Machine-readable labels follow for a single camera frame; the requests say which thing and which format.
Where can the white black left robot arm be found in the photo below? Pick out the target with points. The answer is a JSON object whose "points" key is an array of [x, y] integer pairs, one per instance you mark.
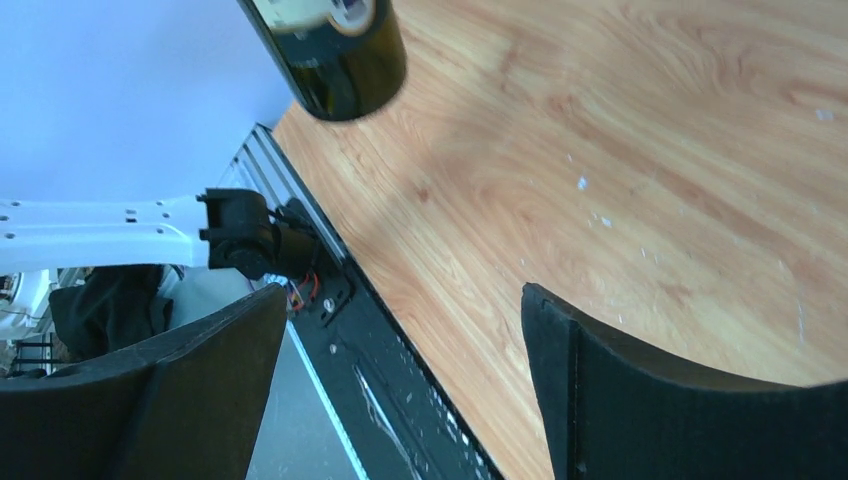
{"points": [[218, 229]]}

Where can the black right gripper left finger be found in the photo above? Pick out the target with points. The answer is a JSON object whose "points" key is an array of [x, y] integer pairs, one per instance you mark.
{"points": [[185, 404]]}

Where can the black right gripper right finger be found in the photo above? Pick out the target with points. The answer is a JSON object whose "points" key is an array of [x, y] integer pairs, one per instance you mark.
{"points": [[616, 407]]}

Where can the dark bottle white label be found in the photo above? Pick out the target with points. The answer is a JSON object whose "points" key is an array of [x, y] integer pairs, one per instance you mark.
{"points": [[343, 60]]}

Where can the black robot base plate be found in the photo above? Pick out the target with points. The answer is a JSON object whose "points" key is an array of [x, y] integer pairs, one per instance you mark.
{"points": [[400, 422]]}

